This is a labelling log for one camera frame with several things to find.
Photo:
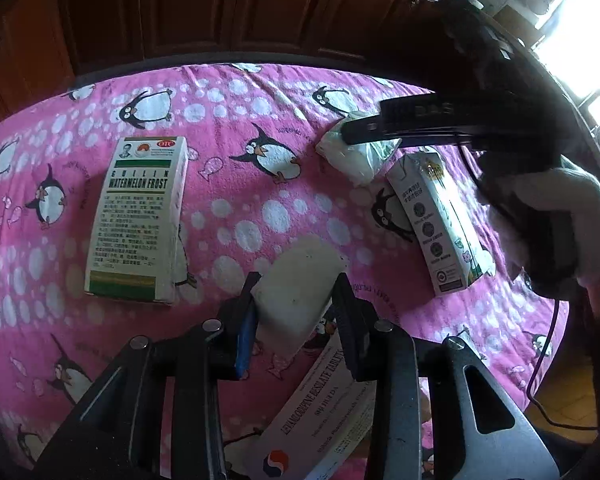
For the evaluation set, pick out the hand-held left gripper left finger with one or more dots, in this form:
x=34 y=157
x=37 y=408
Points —
x=245 y=330

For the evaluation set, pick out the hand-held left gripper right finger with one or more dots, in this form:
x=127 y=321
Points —
x=347 y=320

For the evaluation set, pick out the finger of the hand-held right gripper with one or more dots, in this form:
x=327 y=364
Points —
x=370 y=127

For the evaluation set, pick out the white plastic bag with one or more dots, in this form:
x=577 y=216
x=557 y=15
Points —
x=352 y=160

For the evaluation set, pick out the white foam block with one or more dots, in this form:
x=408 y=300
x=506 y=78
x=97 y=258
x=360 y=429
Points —
x=295 y=290

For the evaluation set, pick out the white box red blue logo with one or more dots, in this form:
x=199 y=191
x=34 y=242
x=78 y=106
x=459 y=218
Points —
x=320 y=410

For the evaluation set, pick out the white milk carton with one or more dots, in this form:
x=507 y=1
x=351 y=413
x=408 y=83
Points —
x=440 y=220

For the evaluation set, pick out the green white medicine box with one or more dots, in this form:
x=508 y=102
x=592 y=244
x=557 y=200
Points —
x=135 y=210

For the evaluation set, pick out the person's right forearm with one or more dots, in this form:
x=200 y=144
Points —
x=595 y=220

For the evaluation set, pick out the window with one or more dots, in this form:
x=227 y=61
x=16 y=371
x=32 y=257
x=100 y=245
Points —
x=580 y=35

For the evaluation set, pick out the pink penguin print blanket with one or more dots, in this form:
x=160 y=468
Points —
x=280 y=200

